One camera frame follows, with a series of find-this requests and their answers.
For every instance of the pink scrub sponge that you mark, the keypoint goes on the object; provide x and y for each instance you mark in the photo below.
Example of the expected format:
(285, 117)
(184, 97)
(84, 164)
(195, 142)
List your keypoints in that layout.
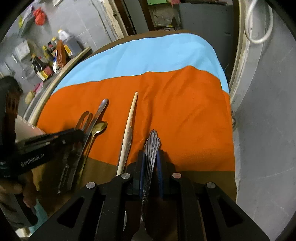
(38, 87)

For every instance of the green box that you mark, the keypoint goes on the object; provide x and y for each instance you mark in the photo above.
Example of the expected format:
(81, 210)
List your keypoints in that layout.
(156, 1)

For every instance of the large cooking oil jug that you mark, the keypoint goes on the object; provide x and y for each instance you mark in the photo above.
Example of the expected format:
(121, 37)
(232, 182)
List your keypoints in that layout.
(71, 44)

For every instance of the slim clear sauce bottle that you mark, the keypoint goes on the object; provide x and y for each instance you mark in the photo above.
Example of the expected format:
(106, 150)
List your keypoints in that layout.
(55, 41)

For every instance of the ornate silver fork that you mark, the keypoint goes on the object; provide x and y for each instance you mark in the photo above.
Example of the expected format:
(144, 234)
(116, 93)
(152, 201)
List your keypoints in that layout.
(151, 148)

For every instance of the red-capped sauce bottle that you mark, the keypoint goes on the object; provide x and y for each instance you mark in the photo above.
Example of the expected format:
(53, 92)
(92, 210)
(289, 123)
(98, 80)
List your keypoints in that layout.
(51, 47)

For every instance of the orange seasoning packet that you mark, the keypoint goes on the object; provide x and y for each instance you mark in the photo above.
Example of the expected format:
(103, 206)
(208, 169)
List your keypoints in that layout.
(62, 54)

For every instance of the striped multicoloured blanket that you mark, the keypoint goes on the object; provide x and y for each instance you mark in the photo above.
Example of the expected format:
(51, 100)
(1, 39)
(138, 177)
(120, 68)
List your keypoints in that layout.
(173, 99)

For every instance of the red plastic bag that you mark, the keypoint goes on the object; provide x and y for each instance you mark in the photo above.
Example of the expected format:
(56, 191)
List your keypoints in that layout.
(40, 16)

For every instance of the metal spoon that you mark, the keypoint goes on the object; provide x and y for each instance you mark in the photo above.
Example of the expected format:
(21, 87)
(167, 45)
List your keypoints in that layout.
(99, 127)

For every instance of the wooden utensil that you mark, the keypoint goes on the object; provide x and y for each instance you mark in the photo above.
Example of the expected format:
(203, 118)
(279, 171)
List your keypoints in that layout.
(128, 141)

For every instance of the yellow-capped sauce bottle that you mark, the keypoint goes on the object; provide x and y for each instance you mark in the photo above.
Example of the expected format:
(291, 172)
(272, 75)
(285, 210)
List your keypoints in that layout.
(47, 58)

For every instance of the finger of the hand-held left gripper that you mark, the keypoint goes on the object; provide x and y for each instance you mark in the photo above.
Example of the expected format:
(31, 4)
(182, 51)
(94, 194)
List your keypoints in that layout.
(69, 135)

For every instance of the white door frame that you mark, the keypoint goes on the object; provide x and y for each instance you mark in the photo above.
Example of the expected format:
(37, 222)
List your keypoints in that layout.
(240, 46)

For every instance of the grey cabinet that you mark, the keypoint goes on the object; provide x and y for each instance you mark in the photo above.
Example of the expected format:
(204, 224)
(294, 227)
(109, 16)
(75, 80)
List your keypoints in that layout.
(203, 18)

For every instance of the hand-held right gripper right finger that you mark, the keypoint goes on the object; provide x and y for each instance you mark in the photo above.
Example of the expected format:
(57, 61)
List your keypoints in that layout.
(160, 166)

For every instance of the yellow sponge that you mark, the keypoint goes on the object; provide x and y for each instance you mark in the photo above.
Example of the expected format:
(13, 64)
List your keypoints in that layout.
(29, 97)

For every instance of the grey wall shelf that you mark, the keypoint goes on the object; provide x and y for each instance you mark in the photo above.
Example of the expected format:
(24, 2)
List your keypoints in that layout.
(26, 25)

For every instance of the white wall holder box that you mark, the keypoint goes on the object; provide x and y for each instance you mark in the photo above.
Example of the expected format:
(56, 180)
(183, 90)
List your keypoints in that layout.
(22, 51)

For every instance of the steel table knife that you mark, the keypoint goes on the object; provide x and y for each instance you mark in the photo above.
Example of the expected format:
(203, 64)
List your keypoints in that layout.
(101, 109)

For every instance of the white plastic utensil basket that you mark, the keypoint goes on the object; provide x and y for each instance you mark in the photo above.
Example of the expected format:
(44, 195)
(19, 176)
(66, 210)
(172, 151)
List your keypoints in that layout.
(27, 127)

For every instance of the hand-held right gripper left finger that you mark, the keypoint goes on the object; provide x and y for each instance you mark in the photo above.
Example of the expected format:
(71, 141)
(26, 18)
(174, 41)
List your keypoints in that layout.
(141, 166)

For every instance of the person's left hand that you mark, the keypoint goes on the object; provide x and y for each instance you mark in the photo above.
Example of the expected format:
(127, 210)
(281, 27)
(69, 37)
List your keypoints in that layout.
(30, 187)

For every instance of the white and blue packet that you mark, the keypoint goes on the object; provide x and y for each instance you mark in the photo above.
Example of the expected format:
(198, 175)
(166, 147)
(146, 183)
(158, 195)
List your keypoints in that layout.
(56, 66)

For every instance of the metal tongs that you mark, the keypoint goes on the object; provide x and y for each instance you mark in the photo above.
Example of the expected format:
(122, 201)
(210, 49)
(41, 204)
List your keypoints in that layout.
(66, 171)

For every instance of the large soy sauce bottle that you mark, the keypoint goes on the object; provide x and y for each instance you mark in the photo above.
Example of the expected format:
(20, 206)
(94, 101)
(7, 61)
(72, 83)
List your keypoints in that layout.
(38, 67)

